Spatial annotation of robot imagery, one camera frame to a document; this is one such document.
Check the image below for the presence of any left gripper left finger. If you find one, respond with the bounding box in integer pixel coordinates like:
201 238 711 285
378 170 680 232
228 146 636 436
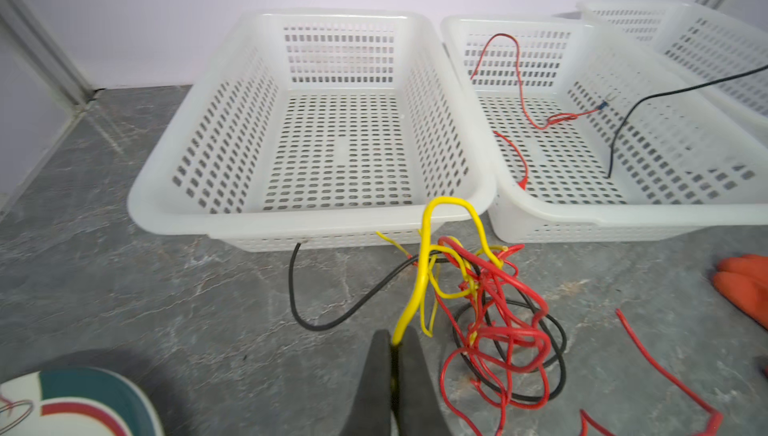
340 330 392 436

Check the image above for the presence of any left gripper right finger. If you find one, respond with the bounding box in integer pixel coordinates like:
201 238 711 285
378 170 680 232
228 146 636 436
395 327 451 436

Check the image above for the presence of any yellow cable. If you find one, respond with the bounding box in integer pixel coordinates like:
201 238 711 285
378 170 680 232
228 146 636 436
419 243 526 338
374 197 511 347

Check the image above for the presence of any thick red cable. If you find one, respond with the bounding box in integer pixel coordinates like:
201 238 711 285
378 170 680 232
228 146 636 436
436 236 553 436

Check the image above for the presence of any red clip lead cable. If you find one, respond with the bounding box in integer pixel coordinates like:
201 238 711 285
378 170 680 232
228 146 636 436
469 32 610 191

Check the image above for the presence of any black cable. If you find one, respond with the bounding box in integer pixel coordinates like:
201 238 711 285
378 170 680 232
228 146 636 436
287 241 568 404
604 63 768 180

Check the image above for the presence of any left white plastic basket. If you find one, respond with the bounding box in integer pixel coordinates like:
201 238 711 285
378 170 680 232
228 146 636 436
127 9 496 252

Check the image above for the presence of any white plastic basket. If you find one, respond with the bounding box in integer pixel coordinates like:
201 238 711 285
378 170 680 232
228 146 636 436
577 0 767 142
127 9 496 252
441 16 767 243

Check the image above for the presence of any green rimmed white plate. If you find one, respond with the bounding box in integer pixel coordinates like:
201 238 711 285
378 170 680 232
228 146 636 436
1 367 165 435

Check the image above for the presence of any middle white plastic basket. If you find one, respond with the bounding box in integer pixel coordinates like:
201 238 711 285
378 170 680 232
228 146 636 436
441 16 767 243

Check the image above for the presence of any orange coated work glove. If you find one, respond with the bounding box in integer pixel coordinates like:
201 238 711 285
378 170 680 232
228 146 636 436
713 254 767 328

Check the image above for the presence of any right white plastic basket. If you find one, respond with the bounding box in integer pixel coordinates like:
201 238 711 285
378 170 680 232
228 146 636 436
577 0 767 142

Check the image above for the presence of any black cable on table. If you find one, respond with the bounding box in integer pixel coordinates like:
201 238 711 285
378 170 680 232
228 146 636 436
287 241 568 404

